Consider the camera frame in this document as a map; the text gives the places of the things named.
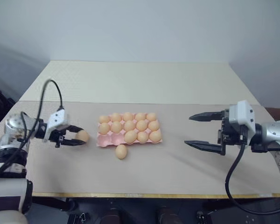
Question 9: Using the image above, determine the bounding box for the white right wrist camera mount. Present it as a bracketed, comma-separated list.
[228, 100, 256, 146]

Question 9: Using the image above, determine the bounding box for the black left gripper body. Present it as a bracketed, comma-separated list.
[46, 127, 70, 149]

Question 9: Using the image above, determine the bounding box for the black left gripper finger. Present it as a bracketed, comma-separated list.
[65, 125, 84, 134]
[60, 138, 86, 147]

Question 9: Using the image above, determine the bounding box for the dark red-brown furniture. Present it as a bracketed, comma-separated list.
[264, 106, 280, 122]

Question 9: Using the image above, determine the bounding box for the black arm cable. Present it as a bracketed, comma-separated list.
[224, 130, 280, 214]
[0, 79, 64, 185]

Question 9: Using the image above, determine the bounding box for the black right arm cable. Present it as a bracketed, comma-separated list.
[224, 130, 280, 214]

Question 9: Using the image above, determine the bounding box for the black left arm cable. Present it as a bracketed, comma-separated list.
[0, 79, 64, 185]

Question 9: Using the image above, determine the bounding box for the black clamp bracket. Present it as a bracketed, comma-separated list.
[196, 210, 210, 224]
[72, 211, 89, 224]

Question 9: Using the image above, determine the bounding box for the pink egg tray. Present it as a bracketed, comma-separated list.
[96, 112, 164, 148]

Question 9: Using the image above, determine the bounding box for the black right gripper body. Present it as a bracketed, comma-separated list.
[217, 109, 247, 150]

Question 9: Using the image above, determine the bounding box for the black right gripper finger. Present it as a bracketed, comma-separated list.
[189, 111, 225, 123]
[183, 140, 226, 156]

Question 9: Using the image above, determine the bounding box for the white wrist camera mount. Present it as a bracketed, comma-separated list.
[228, 100, 256, 146]
[42, 109, 70, 142]

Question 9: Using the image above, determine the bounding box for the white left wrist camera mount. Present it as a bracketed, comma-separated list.
[42, 109, 70, 142]

